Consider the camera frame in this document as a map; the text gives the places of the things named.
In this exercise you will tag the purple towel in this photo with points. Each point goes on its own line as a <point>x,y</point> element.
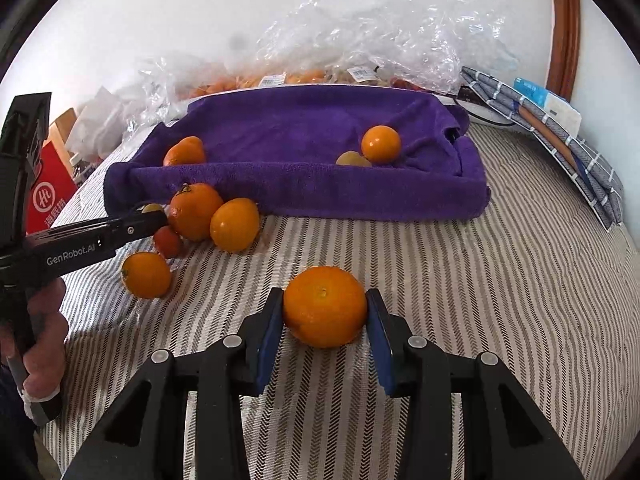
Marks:
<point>300,130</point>

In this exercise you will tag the small red tomato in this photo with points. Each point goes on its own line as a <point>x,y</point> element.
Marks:
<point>167,244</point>

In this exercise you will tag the wooden door frame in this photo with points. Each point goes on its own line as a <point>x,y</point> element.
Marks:
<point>565,35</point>

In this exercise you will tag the wooden furniture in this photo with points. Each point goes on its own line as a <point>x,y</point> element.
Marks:
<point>62,125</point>

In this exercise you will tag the orange with stem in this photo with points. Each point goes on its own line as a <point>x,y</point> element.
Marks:
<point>195,212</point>

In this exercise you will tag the white round plate black rim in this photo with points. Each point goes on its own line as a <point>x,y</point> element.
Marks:
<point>480,110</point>

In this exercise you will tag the clear plastic bag of oranges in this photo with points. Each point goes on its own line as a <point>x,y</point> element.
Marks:
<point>240,82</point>

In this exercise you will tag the small green fruit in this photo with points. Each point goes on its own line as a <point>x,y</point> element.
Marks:
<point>353,159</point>
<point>152,208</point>

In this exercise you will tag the grey checked cloth bag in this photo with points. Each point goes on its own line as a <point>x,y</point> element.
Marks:
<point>590,170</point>

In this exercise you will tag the striped quilt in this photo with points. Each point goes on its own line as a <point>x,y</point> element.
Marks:
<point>450,285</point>

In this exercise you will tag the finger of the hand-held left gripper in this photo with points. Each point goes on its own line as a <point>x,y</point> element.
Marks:
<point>25,135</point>
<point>135,227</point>

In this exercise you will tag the white tray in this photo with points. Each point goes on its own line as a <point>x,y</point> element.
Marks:
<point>445,99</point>

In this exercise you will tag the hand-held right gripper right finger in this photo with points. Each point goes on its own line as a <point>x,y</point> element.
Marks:
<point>382,340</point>

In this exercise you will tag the white plastic bag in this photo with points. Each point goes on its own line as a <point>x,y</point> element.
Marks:
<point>100,120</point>

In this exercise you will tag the large crumpled clear plastic bag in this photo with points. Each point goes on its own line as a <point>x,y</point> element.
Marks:
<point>400,35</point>

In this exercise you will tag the person's left hand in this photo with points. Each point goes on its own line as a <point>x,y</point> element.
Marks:
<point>50,330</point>

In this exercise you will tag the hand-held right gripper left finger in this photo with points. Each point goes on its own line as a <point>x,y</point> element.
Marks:
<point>270,335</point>

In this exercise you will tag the red paper bag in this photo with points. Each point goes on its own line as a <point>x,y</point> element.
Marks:
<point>52,185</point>

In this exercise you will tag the blue and white tissue pack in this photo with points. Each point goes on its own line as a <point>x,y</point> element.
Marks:
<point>550,105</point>

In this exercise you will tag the small crumpled clear plastic bag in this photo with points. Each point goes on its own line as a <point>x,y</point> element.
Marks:
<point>150,90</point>

